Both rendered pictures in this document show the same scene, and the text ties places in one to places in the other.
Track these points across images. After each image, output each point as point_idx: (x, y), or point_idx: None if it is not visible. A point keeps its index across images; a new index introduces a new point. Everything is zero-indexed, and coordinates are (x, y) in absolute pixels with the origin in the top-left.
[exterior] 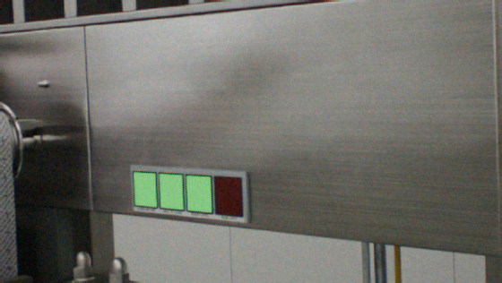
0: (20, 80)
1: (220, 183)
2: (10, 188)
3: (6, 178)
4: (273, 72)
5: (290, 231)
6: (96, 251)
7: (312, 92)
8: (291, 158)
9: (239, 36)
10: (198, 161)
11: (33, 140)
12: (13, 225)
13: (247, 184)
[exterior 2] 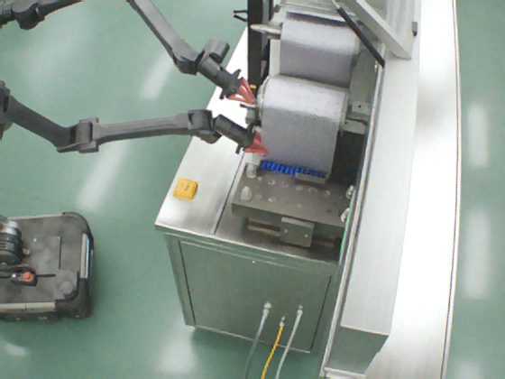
0: (375, 85)
1: (340, 253)
2: (334, 142)
3: (332, 137)
4: (344, 255)
5: (331, 304)
6: None
7: (337, 286)
8: (335, 289)
9: (353, 221)
10: (348, 231)
11: (364, 120)
12: (333, 154)
13: (338, 269)
